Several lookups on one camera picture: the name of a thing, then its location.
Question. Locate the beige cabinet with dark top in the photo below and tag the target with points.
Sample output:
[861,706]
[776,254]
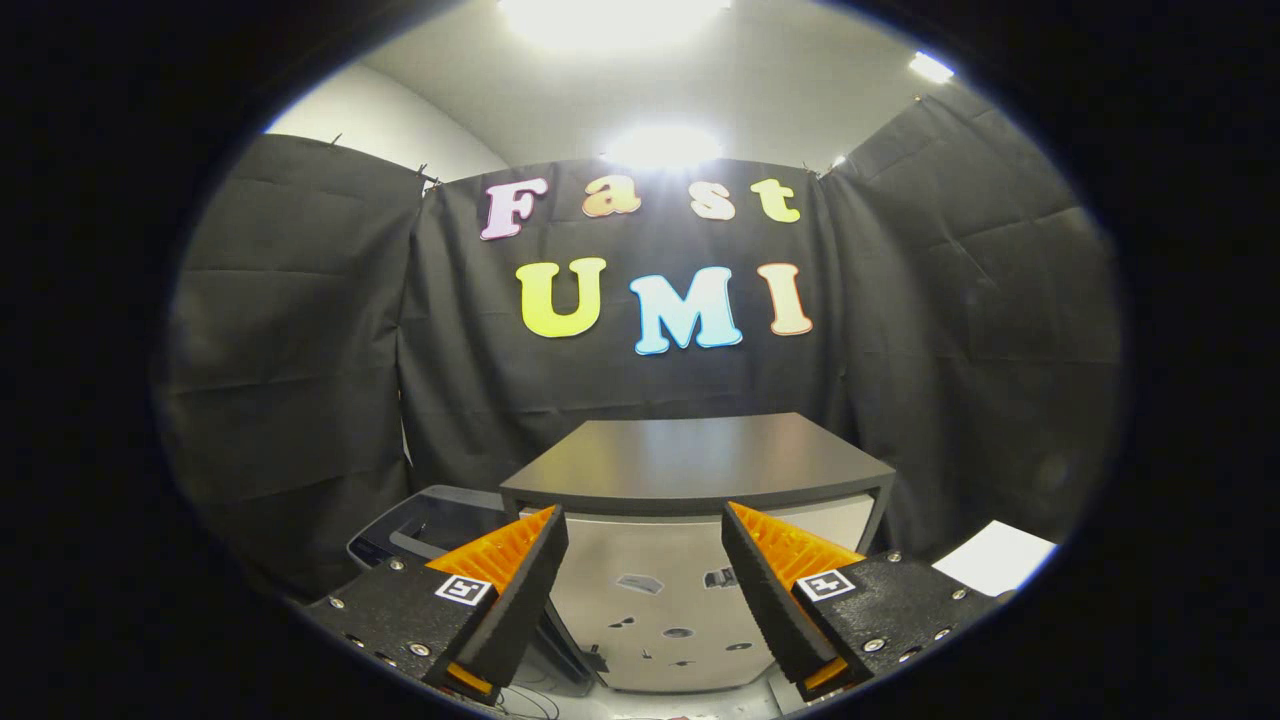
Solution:
[690,460]

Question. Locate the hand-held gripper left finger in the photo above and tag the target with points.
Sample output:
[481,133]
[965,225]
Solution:
[505,610]

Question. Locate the small ceiling light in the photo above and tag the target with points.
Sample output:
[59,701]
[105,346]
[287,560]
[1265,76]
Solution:
[930,68]

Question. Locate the white flat board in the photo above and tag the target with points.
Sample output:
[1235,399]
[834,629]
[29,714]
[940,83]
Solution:
[1000,558]

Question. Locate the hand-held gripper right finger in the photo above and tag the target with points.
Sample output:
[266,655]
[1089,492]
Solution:
[768,600]

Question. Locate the large ceiling light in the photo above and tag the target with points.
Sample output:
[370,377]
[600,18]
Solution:
[615,20]

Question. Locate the black backdrop cloth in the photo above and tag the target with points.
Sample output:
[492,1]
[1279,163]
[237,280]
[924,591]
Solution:
[900,300]

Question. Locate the grey washing machine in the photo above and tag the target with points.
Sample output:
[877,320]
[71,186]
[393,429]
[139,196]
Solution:
[375,545]

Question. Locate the ceiling light behind backdrop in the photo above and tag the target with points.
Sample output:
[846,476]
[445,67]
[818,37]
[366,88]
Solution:
[662,146]

